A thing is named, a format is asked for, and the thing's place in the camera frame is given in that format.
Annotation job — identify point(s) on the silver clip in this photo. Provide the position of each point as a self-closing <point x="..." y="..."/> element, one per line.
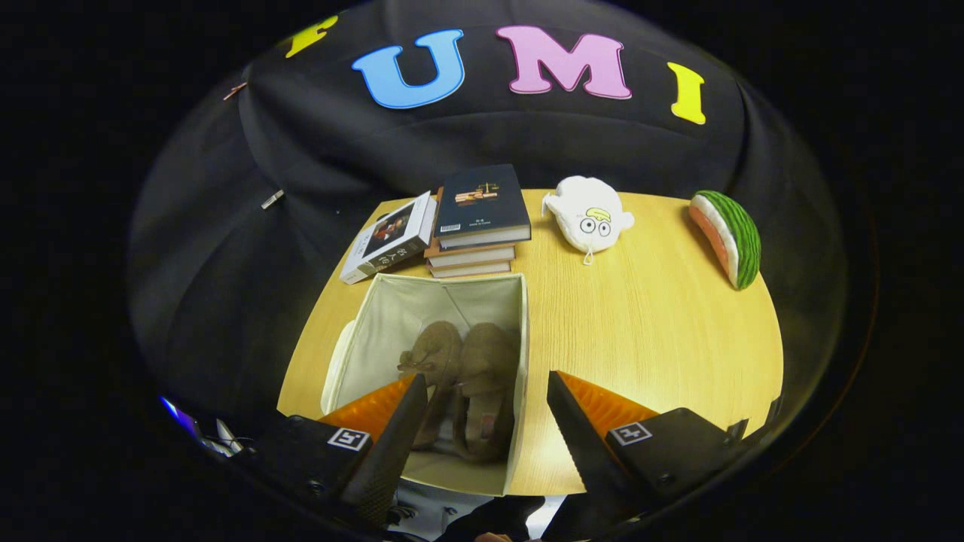
<point x="273" y="199"/>

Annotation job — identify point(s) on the purple lit screen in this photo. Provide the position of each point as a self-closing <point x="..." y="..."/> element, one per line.
<point x="182" y="420"/>

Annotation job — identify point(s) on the thin brown book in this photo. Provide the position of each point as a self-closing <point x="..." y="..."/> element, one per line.
<point x="471" y="269"/>

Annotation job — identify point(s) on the watermelon slice plush toy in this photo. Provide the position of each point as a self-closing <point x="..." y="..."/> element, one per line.
<point x="742" y="233"/>

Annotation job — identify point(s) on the grey fabric storage box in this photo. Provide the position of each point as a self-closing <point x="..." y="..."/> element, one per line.
<point x="392" y="316"/>

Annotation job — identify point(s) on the white plush toy with face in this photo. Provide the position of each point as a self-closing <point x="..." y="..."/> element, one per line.
<point x="591" y="214"/>

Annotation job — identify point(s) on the white cover book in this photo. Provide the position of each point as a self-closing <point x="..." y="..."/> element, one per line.
<point x="388" y="237"/>

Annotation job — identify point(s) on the copper clip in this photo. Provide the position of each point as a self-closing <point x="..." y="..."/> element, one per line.
<point x="235" y="91"/>

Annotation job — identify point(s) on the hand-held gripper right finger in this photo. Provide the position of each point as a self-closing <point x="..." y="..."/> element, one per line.
<point x="584" y="452"/>

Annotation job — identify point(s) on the dark blue book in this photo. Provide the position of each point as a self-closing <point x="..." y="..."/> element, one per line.
<point x="482" y="199"/>

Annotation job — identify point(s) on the brown felt shoe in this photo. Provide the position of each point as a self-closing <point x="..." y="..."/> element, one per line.
<point x="489" y="354"/>
<point x="440" y="342"/>

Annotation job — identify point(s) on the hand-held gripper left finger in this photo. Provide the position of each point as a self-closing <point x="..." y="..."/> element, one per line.
<point x="384" y="459"/>

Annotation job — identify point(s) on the brown cover book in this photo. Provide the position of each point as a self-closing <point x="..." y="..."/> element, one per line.
<point x="471" y="254"/>

